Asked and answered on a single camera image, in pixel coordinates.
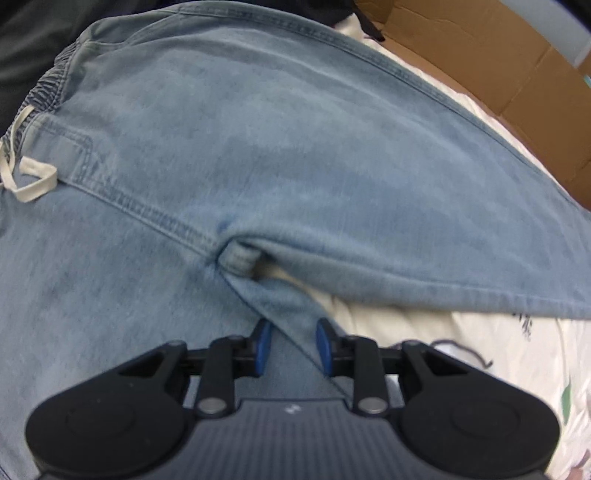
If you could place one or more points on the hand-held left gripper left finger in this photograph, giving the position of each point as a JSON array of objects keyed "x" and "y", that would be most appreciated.
[{"x": 263, "y": 350}]

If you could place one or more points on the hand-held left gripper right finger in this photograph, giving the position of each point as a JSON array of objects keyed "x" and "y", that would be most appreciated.
[{"x": 323, "y": 346}]

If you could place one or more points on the light blue denim pants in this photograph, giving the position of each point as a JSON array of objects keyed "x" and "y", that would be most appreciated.
[{"x": 277, "y": 138}]

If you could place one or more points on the printed cream bed sheet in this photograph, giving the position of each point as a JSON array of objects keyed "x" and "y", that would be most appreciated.
[{"x": 508, "y": 350}]

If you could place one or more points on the black cloth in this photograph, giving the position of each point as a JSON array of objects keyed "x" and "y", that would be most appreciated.
[{"x": 369, "y": 25}]

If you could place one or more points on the brown cardboard sheet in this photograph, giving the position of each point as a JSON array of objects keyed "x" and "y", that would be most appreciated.
[{"x": 485, "y": 55}]

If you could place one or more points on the dark grey garment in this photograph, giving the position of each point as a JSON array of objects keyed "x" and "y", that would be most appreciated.
[{"x": 27, "y": 37}]

